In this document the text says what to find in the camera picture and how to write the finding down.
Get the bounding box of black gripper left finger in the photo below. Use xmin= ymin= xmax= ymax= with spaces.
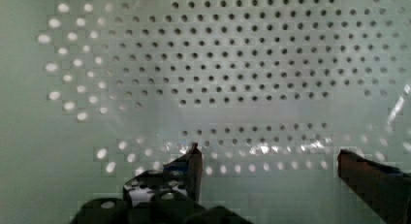
xmin=122 ymin=143 xmax=203 ymax=205

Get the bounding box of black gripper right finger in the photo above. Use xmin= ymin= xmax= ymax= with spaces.
xmin=337 ymin=149 xmax=411 ymax=224

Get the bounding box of green plastic strainer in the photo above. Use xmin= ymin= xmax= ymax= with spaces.
xmin=1 ymin=0 xmax=410 ymax=224

